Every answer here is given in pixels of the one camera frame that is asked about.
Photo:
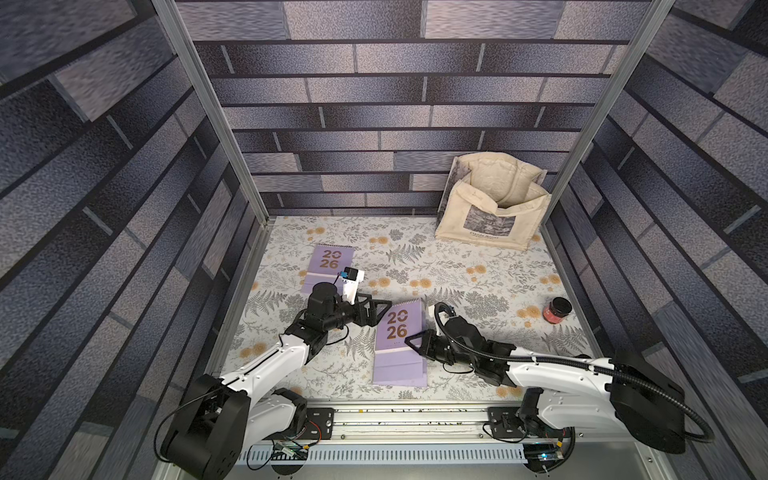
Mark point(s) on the right aluminium frame post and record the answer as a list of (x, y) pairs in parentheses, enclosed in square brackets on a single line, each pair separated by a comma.
[(647, 30)]

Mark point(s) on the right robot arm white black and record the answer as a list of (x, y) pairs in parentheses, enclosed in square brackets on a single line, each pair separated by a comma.
[(563, 395)]

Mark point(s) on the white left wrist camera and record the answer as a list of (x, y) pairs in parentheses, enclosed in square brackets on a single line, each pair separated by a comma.
[(351, 279)]

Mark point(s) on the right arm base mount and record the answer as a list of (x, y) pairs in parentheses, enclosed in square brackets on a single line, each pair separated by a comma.
[(509, 425)]

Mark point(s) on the right green circuit board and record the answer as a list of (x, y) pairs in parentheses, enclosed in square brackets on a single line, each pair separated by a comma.
[(542, 454)]

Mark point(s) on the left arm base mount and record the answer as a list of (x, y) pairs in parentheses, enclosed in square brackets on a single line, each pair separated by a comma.
[(317, 426)]

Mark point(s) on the red jar black lid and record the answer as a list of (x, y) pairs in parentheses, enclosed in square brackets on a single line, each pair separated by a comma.
[(557, 310)]

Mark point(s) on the aluminium frame post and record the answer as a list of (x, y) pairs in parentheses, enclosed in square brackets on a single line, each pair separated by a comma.
[(172, 23), (647, 30)]

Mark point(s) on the left green circuit board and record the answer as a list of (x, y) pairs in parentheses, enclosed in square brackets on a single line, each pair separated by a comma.
[(286, 451)]

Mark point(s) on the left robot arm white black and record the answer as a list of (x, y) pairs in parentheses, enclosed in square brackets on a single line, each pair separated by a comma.
[(220, 415)]

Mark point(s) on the green circuit board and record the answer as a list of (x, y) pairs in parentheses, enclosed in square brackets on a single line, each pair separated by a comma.
[(542, 454), (286, 451)]

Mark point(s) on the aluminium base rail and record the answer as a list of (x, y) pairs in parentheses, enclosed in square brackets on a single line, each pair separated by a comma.
[(438, 441)]

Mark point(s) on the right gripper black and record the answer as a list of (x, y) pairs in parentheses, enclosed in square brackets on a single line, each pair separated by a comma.
[(438, 348)]

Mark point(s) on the cream canvas tote bag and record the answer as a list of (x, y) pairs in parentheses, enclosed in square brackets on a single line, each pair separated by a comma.
[(492, 199)]

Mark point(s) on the purple 2026 calendar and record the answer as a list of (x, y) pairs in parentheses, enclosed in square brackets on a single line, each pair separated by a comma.
[(326, 265), (396, 363)]

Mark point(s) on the left aluminium frame post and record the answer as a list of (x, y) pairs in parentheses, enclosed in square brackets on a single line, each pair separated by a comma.
[(172, 23)]

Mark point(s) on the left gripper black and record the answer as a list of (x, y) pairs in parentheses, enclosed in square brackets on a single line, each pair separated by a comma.
[(371, 318)]

